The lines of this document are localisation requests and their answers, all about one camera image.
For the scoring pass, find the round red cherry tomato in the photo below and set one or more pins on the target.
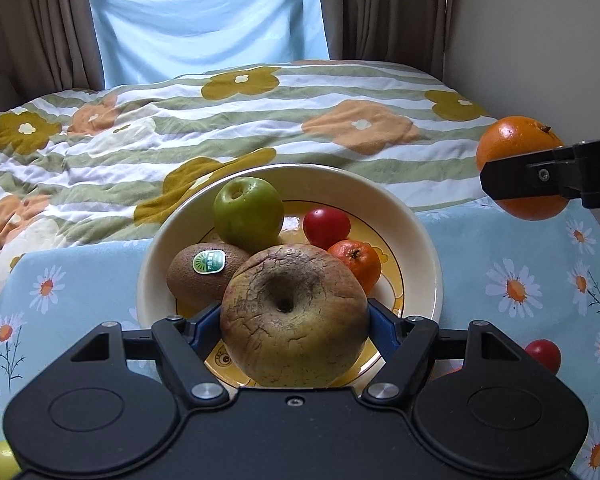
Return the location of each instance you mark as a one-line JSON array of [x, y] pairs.
[[545, 352]]

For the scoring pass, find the large yellowish russet apple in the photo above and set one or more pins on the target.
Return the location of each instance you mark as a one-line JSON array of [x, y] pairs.
[[294, 316]]

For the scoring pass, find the small tangerine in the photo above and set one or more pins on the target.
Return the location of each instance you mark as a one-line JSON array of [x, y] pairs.
[[361, 259]]

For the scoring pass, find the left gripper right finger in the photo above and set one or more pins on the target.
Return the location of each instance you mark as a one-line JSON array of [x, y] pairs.
[[410, 347]]

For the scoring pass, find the small green apple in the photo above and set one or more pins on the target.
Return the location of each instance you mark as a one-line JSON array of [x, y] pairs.
[[9, 468]]

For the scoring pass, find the light blue window sheet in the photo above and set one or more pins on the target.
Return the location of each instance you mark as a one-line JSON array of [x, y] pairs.
[[144, 41]]

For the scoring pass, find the brown right curtain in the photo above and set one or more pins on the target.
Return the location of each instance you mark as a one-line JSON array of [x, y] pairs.
[[407, 32]]

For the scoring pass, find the cream yellow ceramic bowl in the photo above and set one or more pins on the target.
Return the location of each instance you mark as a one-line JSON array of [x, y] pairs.
[[410, 281]]

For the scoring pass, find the brown curtain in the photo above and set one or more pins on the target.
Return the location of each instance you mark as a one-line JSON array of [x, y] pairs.
[[407, 32], [49, 46]]

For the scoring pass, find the brown left curtain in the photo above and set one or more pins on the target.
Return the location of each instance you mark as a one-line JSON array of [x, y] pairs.
[[49, 46]]

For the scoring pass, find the striped floral duvet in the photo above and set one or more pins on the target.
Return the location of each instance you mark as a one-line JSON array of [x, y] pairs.
[[80, 167]]

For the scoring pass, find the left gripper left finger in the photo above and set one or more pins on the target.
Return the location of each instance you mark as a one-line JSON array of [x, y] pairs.
[[179, 346]]

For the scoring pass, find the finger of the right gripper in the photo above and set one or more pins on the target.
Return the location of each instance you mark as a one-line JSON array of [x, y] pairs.
[[555, 172]]

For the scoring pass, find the large orange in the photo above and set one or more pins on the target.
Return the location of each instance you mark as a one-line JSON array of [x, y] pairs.
[[514, 136]]

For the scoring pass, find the brown kiwi with sticker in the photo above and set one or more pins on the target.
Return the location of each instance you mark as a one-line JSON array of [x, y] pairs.
[[199, 274]]

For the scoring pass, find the red oval tomato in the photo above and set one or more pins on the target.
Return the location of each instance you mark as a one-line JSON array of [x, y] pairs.
[[325, 226]]

